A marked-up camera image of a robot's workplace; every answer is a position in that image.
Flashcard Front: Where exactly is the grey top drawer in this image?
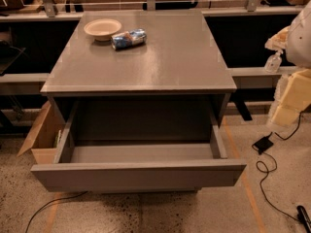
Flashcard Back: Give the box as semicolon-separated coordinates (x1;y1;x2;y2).
31;100;246;193

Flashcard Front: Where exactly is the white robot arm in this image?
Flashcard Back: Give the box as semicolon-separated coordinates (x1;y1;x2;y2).
264;1;311;131

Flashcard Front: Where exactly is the grey drawer cabinet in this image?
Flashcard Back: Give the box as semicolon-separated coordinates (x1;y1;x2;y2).
42;11;236;146

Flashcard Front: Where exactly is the clear sanitizer pump bottle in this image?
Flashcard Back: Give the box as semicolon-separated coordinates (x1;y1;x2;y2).
264;51;282;73

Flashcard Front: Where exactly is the black power adapter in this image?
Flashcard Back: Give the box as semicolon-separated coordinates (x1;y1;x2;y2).
252;136;273;154

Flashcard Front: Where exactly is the black object floor corner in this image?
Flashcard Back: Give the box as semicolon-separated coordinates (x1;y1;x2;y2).
297;205;311;233

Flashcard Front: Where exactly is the crushed blue drink can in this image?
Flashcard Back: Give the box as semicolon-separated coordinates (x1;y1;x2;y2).
111;28;147;50

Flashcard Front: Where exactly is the beige paper bowl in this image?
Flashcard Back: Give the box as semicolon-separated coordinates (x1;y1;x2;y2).
84;18;121;42

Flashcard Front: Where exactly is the open cardboard box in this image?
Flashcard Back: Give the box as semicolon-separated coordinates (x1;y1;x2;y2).
17;102;64;164

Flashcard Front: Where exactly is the black floor cable left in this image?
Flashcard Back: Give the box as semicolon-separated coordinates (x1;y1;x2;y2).
24;190;88;233

